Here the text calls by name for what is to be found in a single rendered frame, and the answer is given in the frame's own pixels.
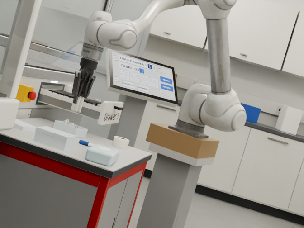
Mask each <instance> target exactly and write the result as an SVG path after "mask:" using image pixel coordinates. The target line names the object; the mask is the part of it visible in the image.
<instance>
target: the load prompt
mask: <svg viewBox="0 0 304 228"><path fill-rule="evenodd" d="M119 61H122V62H126V63H129V64H133V65H136V66H139V67H143V68H146V69H149V70H153V71H157V66H156V65H153V64H150V63H147V62H143V61H140V60H136V59H133V58H130V57H126V56H123V55H120V54H119Z"/></svg>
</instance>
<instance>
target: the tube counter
mask: <svg viewBox="0 0 304 228"><path fill-rule="evenodd" d="M134 71H135V72H138V73H142V74H145V75H148V76H152V77H155V78H158V75H157V73H156V72H153V71H149V70H145V69H142V68H139V67H136V66H134Z"/></svg>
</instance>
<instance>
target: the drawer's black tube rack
mask: <svg viewBox="0 0 304 228"><path fill-rule="evenodd" d="M48 91H51V92H52V93H53V92H54V93H57V94H61V95H63V96H67V97H69V98H74V95H72V93H69V92H66V91H63V90H48ZM87 101H93V102H94V101H95V100H92V99H88V98H84V102H87Z"/></svg>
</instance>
